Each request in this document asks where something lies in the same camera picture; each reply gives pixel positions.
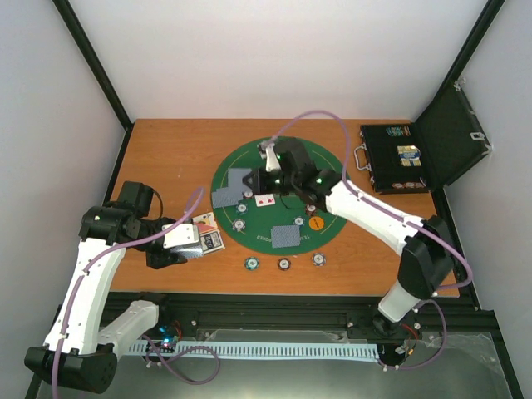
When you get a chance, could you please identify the orange big blind button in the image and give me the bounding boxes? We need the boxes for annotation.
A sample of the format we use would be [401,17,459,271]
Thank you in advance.
[308,215,325,231]

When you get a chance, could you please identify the light blue cable duct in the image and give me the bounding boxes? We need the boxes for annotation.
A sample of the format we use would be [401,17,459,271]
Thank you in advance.
[126,337,380,361]

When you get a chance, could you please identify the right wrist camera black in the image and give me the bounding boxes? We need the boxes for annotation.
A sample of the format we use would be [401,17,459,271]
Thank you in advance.
[258,137,313,173]

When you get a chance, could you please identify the blue playing card deck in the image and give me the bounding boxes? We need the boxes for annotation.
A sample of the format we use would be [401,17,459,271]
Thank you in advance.
[200,230,225,255]

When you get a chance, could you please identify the teal chips in case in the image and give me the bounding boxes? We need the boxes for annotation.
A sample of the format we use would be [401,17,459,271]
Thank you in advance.
[386,126,411,137]

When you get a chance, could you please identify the grey card box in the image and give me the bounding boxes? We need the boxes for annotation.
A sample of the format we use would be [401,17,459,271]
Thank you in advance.
[170,244,204,260]

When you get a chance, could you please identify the teal poker chip stack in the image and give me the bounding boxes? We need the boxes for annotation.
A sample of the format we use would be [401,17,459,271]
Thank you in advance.
[244,257,260,270]

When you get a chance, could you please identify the black poker case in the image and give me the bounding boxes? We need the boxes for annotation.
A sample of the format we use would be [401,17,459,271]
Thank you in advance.
[353,79,492,195]

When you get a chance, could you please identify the red poker chip stack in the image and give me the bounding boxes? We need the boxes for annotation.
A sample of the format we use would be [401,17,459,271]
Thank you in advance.
[278,258,291,271]

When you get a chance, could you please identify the black aluminium frame rail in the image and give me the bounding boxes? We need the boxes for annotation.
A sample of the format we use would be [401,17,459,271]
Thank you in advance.
[101,292,502,343]

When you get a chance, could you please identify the red chips in case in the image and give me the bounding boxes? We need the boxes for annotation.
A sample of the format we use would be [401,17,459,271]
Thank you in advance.
[392,181,426,190]

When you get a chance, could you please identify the green controller board with LEDs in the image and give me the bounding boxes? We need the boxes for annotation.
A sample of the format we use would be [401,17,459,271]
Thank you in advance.
[159,320,183,348]

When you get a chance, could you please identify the face-down cards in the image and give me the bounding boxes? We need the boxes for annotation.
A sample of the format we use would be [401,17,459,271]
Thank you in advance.
[211,187,242,209]
[270,224,301,249]

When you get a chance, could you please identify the card deck in case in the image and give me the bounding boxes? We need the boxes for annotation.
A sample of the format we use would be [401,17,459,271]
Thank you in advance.
[397,145,421,167]

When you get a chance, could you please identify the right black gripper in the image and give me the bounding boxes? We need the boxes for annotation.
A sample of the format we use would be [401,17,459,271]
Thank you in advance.
[242,169,298,197]

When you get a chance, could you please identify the white poker chip stack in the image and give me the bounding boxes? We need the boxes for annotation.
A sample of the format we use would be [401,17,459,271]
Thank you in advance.
[311,253,327,267]

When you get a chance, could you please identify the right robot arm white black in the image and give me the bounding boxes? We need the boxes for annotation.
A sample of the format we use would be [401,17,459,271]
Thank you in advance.
[242,168,455,323]

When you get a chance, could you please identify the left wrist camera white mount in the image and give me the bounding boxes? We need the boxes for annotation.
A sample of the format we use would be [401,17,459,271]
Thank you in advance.
[162,224,200,249]

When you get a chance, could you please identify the round green poker mat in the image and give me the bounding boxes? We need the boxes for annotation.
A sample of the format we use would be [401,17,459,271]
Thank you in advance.
[211,138,347,256]

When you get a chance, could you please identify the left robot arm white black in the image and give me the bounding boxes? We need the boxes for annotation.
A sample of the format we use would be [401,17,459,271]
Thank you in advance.
[24,181,204,398]

